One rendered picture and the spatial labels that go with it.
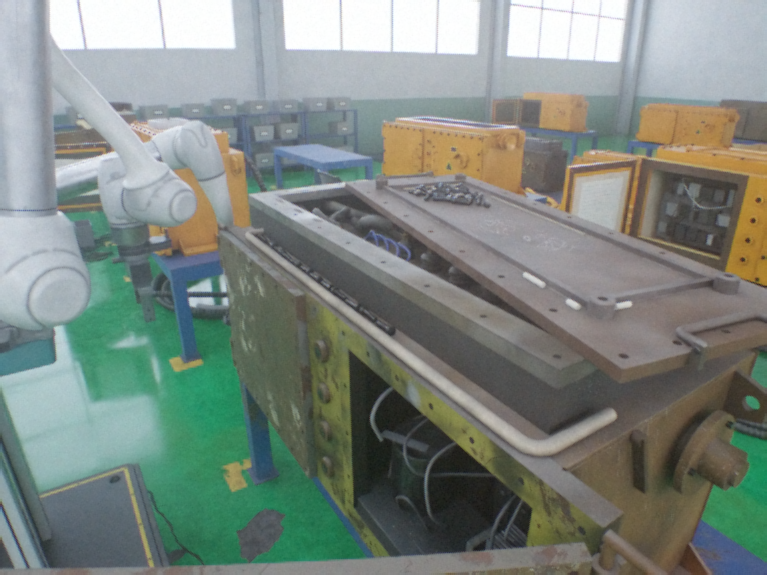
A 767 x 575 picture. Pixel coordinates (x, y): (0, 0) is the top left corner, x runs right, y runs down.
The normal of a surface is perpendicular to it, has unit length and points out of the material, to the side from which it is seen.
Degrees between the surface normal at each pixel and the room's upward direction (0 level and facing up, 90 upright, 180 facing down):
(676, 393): 0
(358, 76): 90
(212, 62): 90
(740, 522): 0
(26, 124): 88
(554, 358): 0
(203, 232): 90
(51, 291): 99
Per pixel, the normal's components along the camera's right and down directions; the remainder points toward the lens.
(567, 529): -0.85, 0.21
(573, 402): 0.54, 0.32
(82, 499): 0.00, -0.92
